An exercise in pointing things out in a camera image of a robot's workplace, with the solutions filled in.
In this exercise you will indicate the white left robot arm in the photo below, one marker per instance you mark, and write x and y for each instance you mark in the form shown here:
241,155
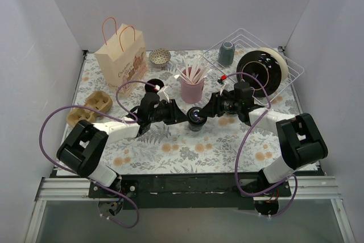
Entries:
82,149

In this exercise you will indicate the stack of black cups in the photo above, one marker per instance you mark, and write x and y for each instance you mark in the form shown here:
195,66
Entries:
153,85

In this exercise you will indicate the black plastic cup lid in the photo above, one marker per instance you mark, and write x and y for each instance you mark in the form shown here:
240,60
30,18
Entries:
194,116

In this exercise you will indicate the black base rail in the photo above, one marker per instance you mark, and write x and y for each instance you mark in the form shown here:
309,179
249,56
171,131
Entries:
170,191

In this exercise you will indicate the white wire dish rack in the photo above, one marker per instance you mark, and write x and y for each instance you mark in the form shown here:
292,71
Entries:
245,42

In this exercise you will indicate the brown paper gift bag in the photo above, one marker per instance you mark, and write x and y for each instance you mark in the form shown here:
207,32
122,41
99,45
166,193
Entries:
123,57

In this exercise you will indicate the small patterned bowl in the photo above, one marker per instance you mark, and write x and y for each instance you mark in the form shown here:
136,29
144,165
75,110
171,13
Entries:
159,57

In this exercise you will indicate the dark translucent printed cup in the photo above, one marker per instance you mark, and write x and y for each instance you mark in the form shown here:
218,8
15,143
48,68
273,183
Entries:
196,126

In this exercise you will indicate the wrapped straw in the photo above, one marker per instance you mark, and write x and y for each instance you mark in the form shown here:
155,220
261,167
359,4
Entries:
194,69
187,70
204,73
184,78

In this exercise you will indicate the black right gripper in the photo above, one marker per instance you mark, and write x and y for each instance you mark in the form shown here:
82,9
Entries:
215,106

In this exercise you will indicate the pink cylindrical holder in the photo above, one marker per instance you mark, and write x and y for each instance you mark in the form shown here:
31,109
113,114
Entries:
191,93

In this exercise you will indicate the aluminium frame rail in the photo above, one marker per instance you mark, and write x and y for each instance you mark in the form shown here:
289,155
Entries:
55,189

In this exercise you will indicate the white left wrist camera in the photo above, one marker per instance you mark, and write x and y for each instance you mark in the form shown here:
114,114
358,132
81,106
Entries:
162,92

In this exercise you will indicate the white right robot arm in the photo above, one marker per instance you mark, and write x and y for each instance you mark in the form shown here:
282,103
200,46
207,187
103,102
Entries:
300,140

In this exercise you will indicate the teal ceramic cup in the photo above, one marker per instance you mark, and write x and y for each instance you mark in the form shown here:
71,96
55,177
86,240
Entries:
226,53

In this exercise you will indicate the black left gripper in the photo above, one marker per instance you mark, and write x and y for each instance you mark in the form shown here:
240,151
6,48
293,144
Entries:
173,110

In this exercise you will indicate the cardboard cup carrier tray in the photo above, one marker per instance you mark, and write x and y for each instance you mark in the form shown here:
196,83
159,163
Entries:
98,101

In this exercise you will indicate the black round plate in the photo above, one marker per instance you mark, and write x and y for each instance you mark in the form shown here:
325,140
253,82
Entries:
263,67

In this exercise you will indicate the cream round plate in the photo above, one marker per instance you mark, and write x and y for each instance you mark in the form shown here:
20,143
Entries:
281,61

